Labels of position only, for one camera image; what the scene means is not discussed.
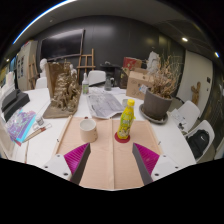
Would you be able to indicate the dark wall screen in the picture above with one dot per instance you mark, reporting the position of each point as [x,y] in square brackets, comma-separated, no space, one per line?
[61,45]

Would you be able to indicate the wooden easel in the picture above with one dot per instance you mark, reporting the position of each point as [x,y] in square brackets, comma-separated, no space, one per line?
[86,56]

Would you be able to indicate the flat round red coaster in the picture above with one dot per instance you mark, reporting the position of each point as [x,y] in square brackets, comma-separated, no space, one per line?
[121,140]

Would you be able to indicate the white chair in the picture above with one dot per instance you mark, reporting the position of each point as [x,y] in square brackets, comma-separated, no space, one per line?
[209,126]
[96,76]
[190,108]

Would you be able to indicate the yellow drink bottle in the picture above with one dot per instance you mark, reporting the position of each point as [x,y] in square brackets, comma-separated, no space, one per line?
[126,121]

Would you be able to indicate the light wooden drawing board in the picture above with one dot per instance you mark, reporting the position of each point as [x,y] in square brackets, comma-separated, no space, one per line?
[123,166]
[100,160]

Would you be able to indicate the papers on chair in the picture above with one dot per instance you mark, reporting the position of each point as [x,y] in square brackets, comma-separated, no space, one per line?
[178,117]

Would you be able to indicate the white plaster bust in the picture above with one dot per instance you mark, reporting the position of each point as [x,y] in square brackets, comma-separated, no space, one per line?
[43,66]

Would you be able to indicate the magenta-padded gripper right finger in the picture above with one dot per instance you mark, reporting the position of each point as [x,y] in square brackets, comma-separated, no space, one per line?
[148,160]

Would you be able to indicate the grey plant saucer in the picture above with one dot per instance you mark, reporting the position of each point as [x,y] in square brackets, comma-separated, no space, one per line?
[150,118]

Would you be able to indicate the white cabinet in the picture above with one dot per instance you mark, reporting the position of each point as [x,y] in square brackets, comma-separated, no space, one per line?
[26,63]

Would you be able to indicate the golden brown relief sculpture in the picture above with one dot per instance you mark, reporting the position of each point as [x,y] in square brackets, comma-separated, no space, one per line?
[65,93]

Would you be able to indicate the long ceiling strip light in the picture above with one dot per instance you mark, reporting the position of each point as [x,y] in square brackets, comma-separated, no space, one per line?
[33,22]

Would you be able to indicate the beige dotted cup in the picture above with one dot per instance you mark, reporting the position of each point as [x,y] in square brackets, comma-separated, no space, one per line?
[88,133]

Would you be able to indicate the black case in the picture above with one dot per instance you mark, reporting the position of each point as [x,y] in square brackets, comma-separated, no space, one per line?
[10,98]
[18,107]

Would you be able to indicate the dried plant in dark pot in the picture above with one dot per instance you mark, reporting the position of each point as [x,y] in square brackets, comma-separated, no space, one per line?
[156,105]

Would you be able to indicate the red box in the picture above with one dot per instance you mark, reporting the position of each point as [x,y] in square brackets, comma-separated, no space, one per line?
[131,62]

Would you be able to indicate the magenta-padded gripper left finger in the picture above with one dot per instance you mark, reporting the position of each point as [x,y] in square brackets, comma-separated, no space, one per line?
[75,160]

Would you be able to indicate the small paint jar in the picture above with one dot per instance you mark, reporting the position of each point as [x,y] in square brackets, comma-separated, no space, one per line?
[39,120]

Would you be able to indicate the cardboard box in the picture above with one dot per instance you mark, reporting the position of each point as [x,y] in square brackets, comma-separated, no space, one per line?
[136,85]

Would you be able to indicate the carved wooden figure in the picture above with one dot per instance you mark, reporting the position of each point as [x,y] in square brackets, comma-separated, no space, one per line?
[196,93]

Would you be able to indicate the printed newspaper sheet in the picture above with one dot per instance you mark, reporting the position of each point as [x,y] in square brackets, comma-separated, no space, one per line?
[103,105]

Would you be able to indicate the white plaster sculpture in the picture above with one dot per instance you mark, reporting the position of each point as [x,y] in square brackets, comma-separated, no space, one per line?
[153,61]

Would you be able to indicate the colourful book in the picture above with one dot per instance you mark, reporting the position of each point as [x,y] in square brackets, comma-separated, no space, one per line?
[20,125]

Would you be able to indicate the wooden paintbrush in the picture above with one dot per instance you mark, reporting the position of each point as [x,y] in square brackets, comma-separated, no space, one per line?
[36,132]

